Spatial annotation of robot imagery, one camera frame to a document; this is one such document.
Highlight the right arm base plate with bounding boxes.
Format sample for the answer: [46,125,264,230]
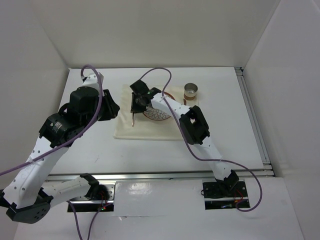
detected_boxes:
[200,181,251,210]

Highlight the aluminium right side rail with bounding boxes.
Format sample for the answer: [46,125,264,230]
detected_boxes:
[234,67,275,176]

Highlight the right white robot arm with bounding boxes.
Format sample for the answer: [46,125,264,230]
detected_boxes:
[130,79,239,196]

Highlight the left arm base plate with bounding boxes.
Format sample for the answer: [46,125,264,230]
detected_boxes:
[70,181,116,213]

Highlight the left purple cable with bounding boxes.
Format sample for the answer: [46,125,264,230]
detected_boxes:
[0,64,106,240]

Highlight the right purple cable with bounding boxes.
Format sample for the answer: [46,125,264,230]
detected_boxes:
[138,67,263,212]

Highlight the floral patterned ceramic plate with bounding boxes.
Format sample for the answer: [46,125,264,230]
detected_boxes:
[142,103,171,122]

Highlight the small metal cup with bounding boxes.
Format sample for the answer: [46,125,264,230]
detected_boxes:
[183,82,198,101]

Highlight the aluminium front rail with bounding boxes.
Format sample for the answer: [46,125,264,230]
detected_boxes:
[45,168,275,183]

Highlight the aluminium rail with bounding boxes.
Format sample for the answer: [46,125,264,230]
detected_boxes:
[234,67,275,176]
[45,168,275,183]

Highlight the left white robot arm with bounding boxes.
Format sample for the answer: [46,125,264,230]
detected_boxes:
[0,73,120,224]

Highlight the purple cable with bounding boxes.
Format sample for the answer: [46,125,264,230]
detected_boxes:
[138,67,263,212]
[0,64,106,240]

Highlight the cream cloth napkin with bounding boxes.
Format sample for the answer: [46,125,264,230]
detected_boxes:
[113,84,183,141]

